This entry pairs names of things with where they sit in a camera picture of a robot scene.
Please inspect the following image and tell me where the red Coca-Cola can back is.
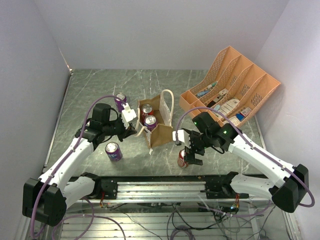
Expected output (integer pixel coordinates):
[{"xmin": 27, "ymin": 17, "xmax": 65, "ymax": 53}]
[{"xmin": 140, "ymin": 104, "xmax": 154, "ymax": 123}]

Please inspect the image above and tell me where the blue marker in organizer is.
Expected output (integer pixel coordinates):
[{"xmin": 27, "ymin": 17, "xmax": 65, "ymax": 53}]
[{"xmin": 196, "ymin": 89, "xmax": 210, "ymax": 98}]

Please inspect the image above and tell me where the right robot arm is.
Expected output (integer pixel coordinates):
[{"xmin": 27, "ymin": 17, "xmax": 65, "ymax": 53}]
[{"xmin": 172, "ymin": 112, "xmax": 309, "ymax": 213}]

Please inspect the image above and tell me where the brown canvas tote bag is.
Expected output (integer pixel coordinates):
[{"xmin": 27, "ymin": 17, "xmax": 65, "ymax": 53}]
[{"xmin": 137, "ymin": 89, "xmax": 175, "ymax": 149}]

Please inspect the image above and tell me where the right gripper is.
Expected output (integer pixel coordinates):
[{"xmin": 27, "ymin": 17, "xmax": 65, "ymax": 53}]
[{"xmin": 183, "ymin": 129, "xmax": 213, "ymax": 165}]

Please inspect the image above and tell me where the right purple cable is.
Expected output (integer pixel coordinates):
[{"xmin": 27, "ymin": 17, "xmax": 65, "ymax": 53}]
[{"xmin": 174, "ymin": 106, "xmax": 315, "ymax": 208}]

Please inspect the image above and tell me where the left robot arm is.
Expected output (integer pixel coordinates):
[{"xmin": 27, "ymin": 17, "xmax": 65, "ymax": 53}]
[{"xmin": 22, "ymin": 103, "xmax": 137, "ymax": 227}]

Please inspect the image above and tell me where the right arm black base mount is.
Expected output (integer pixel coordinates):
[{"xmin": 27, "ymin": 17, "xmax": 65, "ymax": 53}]
[{"xmin": 200, "ymin": 171, "xmax": 239, "ymax": 199}]

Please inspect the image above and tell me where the aluminium mounting rail frame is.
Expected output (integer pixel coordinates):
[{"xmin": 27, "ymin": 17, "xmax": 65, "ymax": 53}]
[{"xmin": 14, "ymin": 174, "xmax": 303, "ymax": 240}]

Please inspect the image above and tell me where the purple fanta can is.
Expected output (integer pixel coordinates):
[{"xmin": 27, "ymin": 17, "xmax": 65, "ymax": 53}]
[
  {"xmin": 105, "ymin": 142, "xmax": 123, "ymax": 162},
  {"xmin": 144, "ymin": 115, "xmax": 158, "ymax": 132},
  {"xmin": 114, "ymin": 92, "xmax": 127, "ymax": 113}
]

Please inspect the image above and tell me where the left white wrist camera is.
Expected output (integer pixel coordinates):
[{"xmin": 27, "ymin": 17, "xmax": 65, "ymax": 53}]
[{"xmin": 121, "ymin": 103, "xmax": 138, "ymax": 125}]

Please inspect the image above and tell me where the red Coca-Cola can front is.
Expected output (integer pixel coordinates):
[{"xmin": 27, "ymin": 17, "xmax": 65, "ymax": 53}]
[{"xmin": 177, "ymin": 149, "xmax": 189, "ymax": 168}]

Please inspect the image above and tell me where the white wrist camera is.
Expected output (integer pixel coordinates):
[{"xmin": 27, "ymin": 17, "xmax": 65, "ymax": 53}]
[
  {"xmin": 172, "ymin": 129, "xmax": 190, "ymax": 148},
  {"xmin": 121, "ymin": 103, "xmax": 138, "ymax": 125}
]

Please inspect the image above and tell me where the purple Fanta can back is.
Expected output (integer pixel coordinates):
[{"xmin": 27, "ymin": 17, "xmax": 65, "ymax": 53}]
[{"xmin": 114, "ymin": 92, "xmax": 127, "ymax": 113}]

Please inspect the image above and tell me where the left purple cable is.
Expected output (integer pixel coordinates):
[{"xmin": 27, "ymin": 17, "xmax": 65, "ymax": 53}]
[{"xmin": 29, "ymin": 94, "xmax": 127, "ymax": 238}]

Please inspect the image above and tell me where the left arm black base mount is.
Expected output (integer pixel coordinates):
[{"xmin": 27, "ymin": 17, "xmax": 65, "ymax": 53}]
[{"xmin": 97, "ymin": 177, "xmax": 118, "ymax": 200}]

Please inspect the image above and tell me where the purple cable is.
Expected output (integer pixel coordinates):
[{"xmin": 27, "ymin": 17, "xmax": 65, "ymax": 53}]
[
  {"xmin": 174, "ymin": 106, "xmax": 315, "ymax": 208},
  {"xmin": 29, "ymin": 94, "xmax": 127, "ymax": 238}
]

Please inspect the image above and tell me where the red coca-cola can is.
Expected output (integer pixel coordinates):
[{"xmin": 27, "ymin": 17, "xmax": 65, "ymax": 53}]
[
  {"xmin": 177, "ymin": 149, "xmax": 189, "ymax": 168},
  {"xmin": 140, "ymin": 104, "xmax": 154, "ymax": 123}
]

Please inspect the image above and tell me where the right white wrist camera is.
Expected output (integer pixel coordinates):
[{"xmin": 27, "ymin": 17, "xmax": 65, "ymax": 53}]
[{"xmin": 172, "ymin": 129, "xmax": 190, "ymax": 148}]

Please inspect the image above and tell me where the orange plastic desk organizer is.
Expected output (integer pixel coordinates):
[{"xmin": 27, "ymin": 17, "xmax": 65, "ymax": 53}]
[{"xmin": 179, "ymin": 46, "xmax": 281, "ymax": 128}]

